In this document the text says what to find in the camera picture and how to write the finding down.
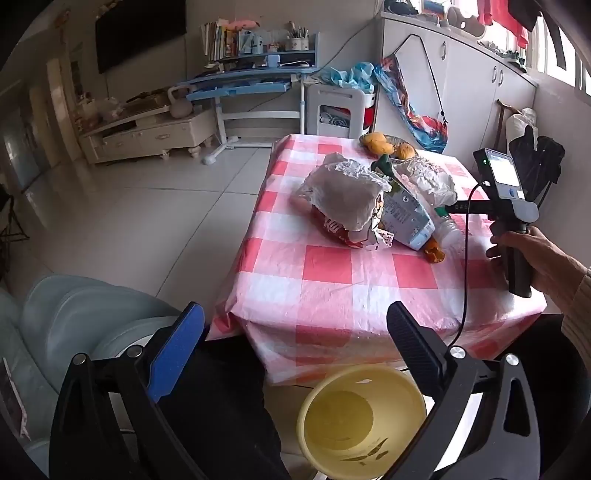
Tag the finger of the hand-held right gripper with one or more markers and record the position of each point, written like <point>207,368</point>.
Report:
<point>464,207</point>

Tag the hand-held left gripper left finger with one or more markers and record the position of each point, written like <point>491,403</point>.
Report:
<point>178,350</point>

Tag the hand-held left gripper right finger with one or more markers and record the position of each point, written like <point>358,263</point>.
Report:
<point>411,337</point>

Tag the clear plastic bottle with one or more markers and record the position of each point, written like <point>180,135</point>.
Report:
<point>450,230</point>

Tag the white tissue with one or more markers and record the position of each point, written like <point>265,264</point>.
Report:
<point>425,177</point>

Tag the orange peel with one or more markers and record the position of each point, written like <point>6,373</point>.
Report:
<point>434,253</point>

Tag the green white drink carton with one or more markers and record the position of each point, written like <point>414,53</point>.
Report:
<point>406,217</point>

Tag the green plush toy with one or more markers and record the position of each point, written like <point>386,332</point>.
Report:
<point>383,164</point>

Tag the yellow plastic basin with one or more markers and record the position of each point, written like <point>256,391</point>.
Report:
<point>341,415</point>

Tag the white paper wrapper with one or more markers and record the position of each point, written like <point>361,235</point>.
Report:
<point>341,194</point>

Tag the red snack bag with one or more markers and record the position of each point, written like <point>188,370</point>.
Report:
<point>334,228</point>

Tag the person's right forearm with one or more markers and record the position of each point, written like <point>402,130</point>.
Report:
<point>579,314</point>

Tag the person's right hand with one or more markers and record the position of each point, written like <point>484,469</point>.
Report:
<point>549,263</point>

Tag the yellow mango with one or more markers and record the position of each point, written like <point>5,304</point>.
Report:
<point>371,138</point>
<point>384,147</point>
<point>404,150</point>

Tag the white sack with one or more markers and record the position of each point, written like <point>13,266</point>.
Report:
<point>519,124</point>

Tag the dark wooden chair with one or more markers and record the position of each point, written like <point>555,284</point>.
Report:
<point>501,124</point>

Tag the woven fruit basket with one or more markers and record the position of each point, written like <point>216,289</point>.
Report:
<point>400,138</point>

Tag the colourful hanging bag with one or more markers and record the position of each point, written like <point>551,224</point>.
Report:
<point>415,120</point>

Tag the red checkered tablecloth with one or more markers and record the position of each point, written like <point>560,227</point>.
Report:
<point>323,267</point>

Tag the light blue sofa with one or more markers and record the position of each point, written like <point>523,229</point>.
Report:
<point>60,314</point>

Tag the white cabinet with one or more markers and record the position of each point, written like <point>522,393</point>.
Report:
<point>466,83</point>

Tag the white plastic stool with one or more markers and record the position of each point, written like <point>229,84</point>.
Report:
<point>337,97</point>

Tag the blue plastic bag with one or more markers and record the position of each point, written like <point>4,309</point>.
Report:
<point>355,76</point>

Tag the red hanging clothes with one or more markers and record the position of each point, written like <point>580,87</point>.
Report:
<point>494,14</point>

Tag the black hanging clothes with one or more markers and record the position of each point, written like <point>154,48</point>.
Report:
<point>526,14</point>

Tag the black folding stand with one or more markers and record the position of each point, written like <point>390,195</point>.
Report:
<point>11,226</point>

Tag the cream television cabinet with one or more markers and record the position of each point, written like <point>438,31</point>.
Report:
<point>152,134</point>

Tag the white pen holder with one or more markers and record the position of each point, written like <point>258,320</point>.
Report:
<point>298,44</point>

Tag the pink kettlebell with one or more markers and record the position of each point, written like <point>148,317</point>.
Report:
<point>181,108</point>

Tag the blue study desk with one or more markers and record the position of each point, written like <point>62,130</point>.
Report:
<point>240,81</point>

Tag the pink plush toy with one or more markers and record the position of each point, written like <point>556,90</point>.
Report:
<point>242,24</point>

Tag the row of books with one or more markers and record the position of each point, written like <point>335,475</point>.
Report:
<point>217,41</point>

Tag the black television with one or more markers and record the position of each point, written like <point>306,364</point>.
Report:
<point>138,32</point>

